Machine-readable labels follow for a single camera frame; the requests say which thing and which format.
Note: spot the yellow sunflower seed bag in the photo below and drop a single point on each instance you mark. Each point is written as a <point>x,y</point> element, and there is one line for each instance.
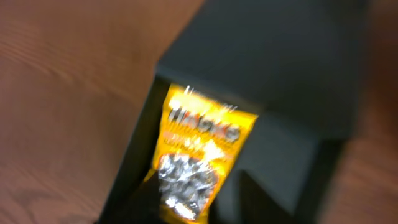
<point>199,141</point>

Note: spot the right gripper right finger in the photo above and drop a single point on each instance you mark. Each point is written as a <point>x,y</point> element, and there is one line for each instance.
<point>256,206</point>

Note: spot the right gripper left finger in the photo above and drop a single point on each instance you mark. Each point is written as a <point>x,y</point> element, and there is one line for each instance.
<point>144,205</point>

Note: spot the black gift box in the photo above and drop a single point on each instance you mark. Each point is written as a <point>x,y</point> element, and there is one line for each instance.
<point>297,63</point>

